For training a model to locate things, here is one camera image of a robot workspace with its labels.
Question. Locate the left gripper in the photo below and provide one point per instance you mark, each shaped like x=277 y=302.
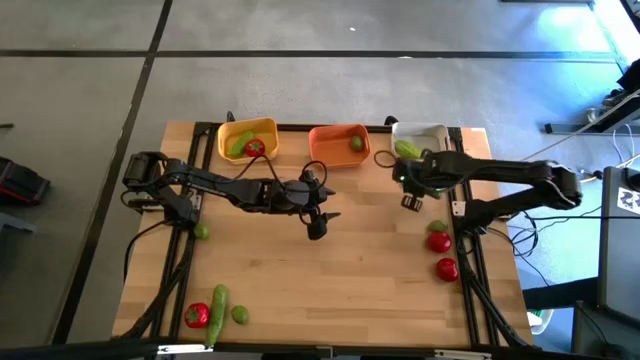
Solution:
x=295 y=196

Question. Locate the black cabinet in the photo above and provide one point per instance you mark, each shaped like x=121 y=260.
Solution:
x=620 y=260

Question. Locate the white plastic container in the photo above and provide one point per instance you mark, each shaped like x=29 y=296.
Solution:
x=540 y=320

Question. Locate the black aluminium table frame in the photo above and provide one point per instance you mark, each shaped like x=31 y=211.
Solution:
x=295 y=128

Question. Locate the red plastic tomato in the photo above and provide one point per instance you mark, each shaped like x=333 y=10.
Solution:
x=447 y=270
x=197 y=315
x=255 y=148
x=439 y=242

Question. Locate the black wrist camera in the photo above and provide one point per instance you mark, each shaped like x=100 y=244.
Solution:
x=412 y=203
x=317 y=231

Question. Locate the yellow plastic basket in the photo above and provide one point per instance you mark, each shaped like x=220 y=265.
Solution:
x=260 y=127

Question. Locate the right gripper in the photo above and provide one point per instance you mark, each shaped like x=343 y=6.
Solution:
x=420 y=172

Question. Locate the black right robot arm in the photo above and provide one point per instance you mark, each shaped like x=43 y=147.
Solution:
x=500 y=170

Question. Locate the grey metal plate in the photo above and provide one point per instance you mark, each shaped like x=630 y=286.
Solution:
x=15 y=222

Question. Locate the black and red bag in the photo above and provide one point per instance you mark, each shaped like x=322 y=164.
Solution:
x=22 y=182

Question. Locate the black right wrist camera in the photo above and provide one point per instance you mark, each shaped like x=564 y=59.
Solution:
x=412 y=203

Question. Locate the metal desk frame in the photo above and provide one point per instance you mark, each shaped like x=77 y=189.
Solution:
x=575 y=128

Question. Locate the short green cucumber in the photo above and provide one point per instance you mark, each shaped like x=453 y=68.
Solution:
x=406 y=149

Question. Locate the white plastic basket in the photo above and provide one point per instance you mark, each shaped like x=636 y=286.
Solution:
x=430 y=135

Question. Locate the orange plastic basket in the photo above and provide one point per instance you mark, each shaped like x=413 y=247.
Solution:
x=330 y=147

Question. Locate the green lime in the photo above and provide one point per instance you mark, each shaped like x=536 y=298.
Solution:
x=201 y=231
x=438 y=226
x=240 y=314
x=356 y=144

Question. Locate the long green cucumber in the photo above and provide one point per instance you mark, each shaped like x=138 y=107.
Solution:
x=218 y=312

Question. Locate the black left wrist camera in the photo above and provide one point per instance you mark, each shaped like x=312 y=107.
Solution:
x=317 y=231

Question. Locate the white printed label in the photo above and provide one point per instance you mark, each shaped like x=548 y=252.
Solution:
x=629 y=200

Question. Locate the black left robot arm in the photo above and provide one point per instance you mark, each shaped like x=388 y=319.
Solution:
x=215 y=185

